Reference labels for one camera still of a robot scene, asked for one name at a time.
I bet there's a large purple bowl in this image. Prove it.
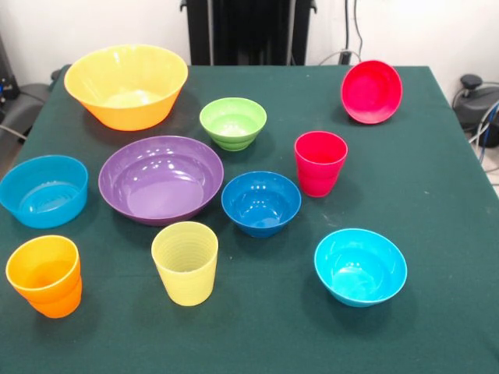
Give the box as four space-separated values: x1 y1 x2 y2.
97 135 225 227

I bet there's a green bowl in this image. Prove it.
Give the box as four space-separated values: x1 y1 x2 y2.
199 97 268 152

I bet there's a grey pedestal foot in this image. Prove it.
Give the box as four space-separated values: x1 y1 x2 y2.
7 69 63 133
451 75 499 132

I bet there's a yellow-green cup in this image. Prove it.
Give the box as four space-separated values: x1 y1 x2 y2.
150 221 220 308

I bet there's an orange cup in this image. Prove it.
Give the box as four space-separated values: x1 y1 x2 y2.
5 234 83 319

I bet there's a red-pink cup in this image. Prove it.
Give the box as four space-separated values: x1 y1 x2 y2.
293 130 349 199

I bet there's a large orange bowl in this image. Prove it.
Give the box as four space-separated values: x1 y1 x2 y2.
63 44 189 132

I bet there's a blue ribbed bowl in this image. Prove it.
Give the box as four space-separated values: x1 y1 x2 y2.
0 154 90 230

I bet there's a dark green tablecloth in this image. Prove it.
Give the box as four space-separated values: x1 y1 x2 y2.
0 64 499 374

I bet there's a dark blue bowl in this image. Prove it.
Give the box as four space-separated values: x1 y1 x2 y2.
221 171 303 239

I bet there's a black device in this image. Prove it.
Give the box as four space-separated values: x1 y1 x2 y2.
0 34 20 106

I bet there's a cyan bowl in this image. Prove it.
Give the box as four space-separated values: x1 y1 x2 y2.
313 228 409 309

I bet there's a red-pink bowl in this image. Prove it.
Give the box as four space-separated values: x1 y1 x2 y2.
340 59 404 125

